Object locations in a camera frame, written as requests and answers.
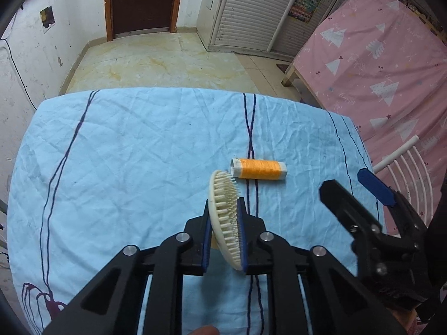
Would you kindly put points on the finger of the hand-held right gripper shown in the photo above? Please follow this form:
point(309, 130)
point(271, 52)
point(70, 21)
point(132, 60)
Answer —
point(377, 186)
point(349, 209)

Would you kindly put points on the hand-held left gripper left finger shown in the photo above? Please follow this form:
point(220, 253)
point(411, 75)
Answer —
point(206, 244)

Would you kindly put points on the white louvered wardrobe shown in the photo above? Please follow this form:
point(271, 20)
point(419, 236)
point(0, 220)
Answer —
point(251, 10)

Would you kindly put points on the person's left hand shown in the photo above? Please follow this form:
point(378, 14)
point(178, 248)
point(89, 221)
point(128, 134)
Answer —
point(206, 330)

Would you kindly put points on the small dark wall picture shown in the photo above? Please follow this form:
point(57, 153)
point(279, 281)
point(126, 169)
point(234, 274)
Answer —
point(47, 17)

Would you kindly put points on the dark brown door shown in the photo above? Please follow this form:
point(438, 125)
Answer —
point(143, 3)

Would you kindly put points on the light blue tablecloth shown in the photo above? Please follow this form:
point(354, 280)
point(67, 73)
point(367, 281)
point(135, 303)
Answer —
point(139, 146)

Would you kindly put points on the cream round brush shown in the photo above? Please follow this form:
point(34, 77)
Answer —
point(223, 216)

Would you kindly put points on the pink printed bed sheet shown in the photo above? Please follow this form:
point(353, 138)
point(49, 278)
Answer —
point(377, 59)

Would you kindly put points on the wooden bed frame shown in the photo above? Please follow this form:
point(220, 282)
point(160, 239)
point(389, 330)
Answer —
point(290, 73)

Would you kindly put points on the white metal chair back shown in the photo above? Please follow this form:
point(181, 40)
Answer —
point(398, 153)

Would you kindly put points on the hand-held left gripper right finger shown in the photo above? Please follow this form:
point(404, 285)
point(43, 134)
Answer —
point(243, 240)

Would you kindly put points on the orange thread spool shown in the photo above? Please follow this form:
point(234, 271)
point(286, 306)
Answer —
point(258, 169)

